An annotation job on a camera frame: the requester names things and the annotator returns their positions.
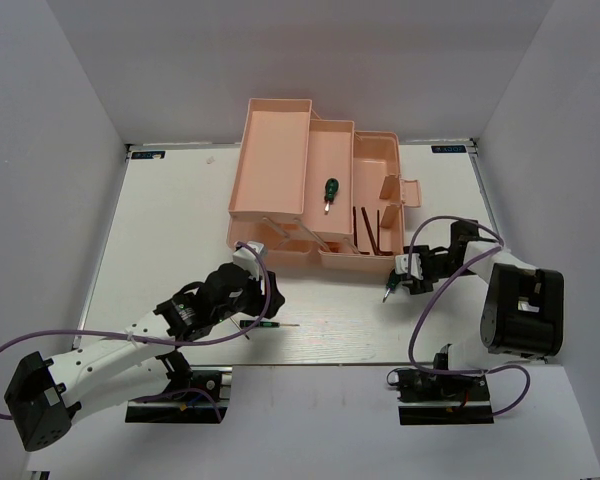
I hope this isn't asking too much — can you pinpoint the black green precision screwdriver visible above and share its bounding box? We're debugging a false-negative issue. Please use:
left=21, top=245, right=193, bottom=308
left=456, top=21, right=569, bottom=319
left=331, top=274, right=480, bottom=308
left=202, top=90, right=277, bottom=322
left=239, top=320, right=299, bottom=329

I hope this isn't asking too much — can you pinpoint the green orange stubby screwdriver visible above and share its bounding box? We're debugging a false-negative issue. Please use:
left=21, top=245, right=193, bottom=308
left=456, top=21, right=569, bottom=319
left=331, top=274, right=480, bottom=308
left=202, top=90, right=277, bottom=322
left=382, top=272, right=402, bottom=303

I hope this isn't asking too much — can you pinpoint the brown hex key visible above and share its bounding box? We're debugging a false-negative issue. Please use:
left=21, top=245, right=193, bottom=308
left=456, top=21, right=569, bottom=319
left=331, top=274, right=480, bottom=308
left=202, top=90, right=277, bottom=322
left=361, top=207, right=394, bottom=257
left=352, top=206, right=358, bottom=250

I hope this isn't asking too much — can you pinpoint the pink plastic toolbox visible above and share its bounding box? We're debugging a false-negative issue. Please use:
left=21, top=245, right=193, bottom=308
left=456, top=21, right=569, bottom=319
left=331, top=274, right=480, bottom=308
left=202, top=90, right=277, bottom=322
left=227, top=98, right=422, bottom=274

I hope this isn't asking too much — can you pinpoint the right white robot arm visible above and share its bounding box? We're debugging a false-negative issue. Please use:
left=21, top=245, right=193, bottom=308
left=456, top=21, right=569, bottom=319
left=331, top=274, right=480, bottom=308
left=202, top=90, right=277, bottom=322
left=385, top=215, right=565, bottom=399

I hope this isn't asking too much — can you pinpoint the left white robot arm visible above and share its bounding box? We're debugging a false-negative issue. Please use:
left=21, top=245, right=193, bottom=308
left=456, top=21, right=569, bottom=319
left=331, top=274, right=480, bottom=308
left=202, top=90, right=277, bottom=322
left=4, top=263, right=285, bottom=452

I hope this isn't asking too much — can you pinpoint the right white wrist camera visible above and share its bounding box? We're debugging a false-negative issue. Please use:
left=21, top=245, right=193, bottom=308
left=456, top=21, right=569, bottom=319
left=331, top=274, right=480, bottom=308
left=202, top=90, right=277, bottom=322
left=394, top=253, right=423, bottom=280

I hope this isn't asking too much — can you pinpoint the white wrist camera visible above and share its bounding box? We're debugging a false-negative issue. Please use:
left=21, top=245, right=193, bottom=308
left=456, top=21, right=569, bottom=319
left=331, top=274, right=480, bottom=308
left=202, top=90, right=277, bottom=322
left=394, top=253, right=423, bottom=280
left=232, top=241, right=267, bottom=280

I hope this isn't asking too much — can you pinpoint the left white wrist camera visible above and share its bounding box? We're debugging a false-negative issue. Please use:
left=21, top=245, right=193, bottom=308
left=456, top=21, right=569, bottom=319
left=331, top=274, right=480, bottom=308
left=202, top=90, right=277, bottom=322
left=232, top=241, right=267, bottom=280

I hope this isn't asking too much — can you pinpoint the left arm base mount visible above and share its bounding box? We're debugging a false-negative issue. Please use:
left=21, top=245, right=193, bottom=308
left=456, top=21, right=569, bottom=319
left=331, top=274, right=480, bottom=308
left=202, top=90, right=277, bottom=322
left=125, top=367, right=232, bottom=425

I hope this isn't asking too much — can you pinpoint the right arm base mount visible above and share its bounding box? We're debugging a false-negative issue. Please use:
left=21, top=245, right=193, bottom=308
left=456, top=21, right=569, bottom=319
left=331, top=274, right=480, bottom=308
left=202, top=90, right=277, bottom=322
left=386, top=367, right=494, bottom=426

